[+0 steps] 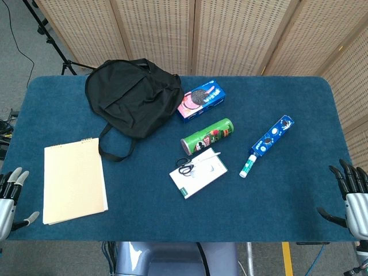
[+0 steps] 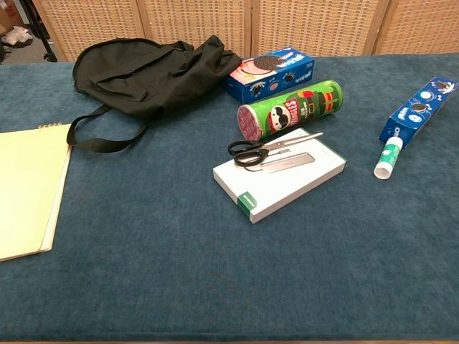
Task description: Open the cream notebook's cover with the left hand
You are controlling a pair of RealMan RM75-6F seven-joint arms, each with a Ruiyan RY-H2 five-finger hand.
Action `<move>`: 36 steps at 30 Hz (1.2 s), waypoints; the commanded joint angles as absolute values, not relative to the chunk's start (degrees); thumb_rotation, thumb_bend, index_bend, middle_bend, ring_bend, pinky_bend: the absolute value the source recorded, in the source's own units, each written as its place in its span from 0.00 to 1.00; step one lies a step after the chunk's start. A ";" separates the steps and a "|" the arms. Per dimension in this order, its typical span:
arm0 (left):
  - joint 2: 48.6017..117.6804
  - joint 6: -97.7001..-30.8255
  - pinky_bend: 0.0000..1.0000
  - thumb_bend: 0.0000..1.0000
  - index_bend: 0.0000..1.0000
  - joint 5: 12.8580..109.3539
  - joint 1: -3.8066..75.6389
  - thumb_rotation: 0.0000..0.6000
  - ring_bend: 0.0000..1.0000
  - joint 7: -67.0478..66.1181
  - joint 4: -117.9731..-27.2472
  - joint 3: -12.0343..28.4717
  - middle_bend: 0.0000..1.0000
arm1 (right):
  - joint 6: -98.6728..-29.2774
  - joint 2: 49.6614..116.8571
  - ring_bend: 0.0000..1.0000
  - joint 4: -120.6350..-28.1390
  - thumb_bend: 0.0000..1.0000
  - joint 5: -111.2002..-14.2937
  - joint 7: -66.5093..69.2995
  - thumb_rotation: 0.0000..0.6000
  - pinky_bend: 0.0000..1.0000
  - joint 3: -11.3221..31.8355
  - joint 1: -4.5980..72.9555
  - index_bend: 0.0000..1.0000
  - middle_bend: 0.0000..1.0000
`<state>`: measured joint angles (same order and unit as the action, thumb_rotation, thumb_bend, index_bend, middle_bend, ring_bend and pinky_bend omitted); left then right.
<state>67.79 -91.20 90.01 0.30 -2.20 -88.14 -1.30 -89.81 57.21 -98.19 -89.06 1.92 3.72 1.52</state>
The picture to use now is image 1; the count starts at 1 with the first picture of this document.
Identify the manila folder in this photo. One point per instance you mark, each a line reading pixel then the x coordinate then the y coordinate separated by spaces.
pixel 73 181

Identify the yellow floor tape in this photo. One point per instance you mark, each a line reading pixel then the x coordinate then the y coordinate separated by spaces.
pixel 287 258

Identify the pink blue Oreo box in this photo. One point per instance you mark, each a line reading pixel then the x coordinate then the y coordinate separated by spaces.
pixel 201 100

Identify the grey blue robot torso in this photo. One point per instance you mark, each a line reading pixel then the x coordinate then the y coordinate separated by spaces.
pixel 172 258

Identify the green Pringles can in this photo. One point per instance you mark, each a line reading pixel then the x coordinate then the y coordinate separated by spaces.
pixel 210 136

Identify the long blue Oreo box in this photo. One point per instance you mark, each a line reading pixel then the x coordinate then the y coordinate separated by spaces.
pixel 271 138

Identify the wicker folding screen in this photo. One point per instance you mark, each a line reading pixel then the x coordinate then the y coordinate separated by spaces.
pixel 230 34

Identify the silver table leg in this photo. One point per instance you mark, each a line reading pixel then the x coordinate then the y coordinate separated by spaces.
pixel 250 258

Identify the blue table mat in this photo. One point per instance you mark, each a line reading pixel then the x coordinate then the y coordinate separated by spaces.
pixel 161 212

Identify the white green glue stick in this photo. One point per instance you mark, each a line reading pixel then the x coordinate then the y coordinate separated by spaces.
pixel 247 166

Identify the black tripod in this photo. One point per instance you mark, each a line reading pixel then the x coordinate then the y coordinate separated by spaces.
pixel 54 46

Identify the black backpack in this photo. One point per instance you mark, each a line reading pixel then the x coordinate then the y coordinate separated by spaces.
pixel 132 95

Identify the white book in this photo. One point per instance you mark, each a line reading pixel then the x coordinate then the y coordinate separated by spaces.
pixel 204 175

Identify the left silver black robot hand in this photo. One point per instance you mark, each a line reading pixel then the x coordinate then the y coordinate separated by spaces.
pixel 6 212

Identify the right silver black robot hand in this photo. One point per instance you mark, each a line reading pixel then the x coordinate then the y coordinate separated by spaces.
pixel 358 212

